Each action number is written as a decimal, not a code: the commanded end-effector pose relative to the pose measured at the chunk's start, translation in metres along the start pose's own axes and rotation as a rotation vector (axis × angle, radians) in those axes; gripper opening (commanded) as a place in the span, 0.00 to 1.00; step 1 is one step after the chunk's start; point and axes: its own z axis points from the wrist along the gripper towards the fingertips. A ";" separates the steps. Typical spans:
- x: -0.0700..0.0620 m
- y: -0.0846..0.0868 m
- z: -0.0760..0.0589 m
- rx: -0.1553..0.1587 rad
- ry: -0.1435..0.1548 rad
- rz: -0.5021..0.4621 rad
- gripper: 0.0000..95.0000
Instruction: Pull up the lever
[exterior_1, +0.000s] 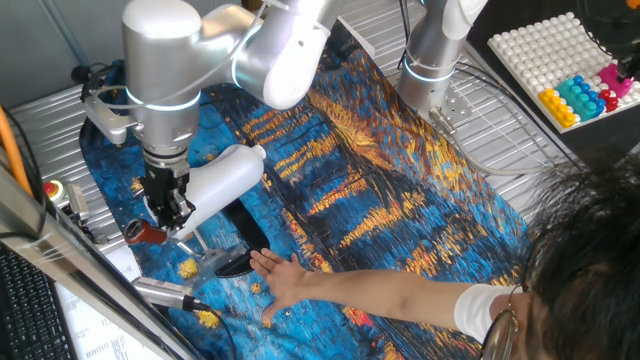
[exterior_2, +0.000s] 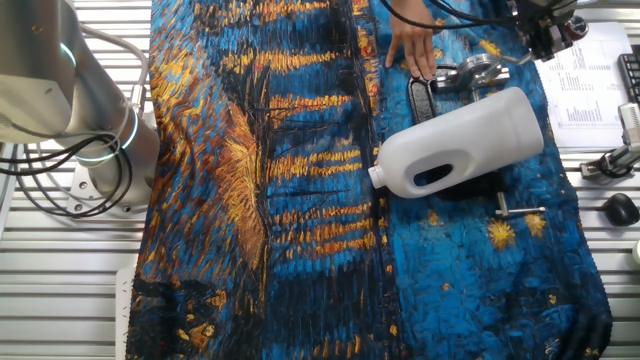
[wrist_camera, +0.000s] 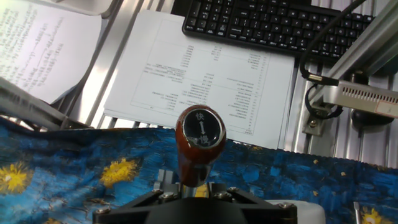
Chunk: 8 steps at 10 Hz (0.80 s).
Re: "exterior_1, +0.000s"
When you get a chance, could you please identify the black clamp frame silver head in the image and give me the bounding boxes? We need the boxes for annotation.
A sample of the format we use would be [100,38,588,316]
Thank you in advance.
[189,198,272,292]

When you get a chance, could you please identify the red toy brick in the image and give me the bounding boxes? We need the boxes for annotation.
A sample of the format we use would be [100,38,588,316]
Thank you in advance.
[598,88,621,113]

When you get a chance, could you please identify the black-haired person head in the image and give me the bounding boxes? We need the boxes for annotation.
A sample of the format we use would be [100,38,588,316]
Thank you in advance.
[487,154,640,360]

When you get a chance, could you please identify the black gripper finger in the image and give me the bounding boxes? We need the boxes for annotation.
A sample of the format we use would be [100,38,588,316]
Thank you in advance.
[172,197,197,232]
[155,209,177,234]

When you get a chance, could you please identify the black keyboard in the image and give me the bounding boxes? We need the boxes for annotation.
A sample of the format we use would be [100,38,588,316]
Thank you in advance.
[0,244,79,360]

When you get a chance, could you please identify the pink toy brick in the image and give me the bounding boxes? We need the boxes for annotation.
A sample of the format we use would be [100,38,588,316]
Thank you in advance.
[597,62,635,100]

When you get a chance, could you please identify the blue toy brick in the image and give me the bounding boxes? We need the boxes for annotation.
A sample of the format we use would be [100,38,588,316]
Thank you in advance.
[572,74,607,110]

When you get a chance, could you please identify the silver cable connector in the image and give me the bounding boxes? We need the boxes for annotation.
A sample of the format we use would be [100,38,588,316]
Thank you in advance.
[130,276,199,312]

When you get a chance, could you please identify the white shirt sleeve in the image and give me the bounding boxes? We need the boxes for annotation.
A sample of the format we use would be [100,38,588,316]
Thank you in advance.
[453,283,519,345]

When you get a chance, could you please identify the grey switch box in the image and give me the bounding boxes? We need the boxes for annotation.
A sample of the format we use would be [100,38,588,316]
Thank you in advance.
[67,182,92,222]

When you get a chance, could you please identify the slim black gripper finger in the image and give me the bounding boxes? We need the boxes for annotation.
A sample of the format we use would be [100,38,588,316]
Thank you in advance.
[615,52,640,84]

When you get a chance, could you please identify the bare human hand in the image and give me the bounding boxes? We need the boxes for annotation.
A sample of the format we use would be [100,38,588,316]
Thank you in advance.
[248,248,314,324]

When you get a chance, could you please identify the grey metal pole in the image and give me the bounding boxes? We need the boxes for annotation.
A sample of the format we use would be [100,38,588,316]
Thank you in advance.
[37,0,91,69]

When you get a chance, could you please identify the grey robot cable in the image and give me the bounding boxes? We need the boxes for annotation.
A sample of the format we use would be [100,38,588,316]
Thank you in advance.
[429,107,556,177]

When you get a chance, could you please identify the orange tube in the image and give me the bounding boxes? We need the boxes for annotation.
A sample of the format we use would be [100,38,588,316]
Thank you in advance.
[0,104,34,196]

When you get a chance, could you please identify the starry night painting cloth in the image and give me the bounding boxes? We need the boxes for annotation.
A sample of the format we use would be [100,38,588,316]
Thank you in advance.
[78,19,531,360]

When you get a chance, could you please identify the silver lever with brown handle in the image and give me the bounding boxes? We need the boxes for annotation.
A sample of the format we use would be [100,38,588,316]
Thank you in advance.
[123,218,202,259]

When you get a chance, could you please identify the white studded baseplate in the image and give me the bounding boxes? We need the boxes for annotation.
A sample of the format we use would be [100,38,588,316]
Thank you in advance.
[487,10,640,135]

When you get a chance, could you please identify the printed paper sheet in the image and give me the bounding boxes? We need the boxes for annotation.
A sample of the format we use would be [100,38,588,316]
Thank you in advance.
[54,244,171,360]

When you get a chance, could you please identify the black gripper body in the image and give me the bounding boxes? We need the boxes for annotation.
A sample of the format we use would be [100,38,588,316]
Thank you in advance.
[141,160,194,221]

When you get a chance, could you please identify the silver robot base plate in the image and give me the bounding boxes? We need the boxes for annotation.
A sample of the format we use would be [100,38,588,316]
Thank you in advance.
[427,84,474,136]

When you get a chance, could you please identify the teal toy brick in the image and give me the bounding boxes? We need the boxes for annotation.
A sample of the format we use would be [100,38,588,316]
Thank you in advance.
[554,78,599,121]

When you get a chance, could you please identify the red emergency stop button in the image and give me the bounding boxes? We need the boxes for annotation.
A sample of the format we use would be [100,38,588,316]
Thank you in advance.
[42,179,70,209]

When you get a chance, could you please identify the black hanging cable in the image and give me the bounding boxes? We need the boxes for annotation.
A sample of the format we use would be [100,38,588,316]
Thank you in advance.
[0,104,49,241]

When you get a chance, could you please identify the aluminium frame beam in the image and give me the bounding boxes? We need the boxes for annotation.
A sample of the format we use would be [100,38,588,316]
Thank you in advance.
[0,164,201,360]

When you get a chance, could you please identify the bare human forearm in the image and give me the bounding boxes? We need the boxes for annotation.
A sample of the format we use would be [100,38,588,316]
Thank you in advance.
[307,269,464,331]

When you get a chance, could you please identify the yellow toy brick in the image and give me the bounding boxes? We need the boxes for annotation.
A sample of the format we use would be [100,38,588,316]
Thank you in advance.
[537,88,579,130]

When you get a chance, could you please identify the black depth camera cable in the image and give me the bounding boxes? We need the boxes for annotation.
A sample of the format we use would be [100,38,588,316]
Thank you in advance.
[192,298,239,360]

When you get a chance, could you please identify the metal-rimmed glasses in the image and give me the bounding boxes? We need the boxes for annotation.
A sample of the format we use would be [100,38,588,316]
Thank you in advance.
[479,283,526,360]

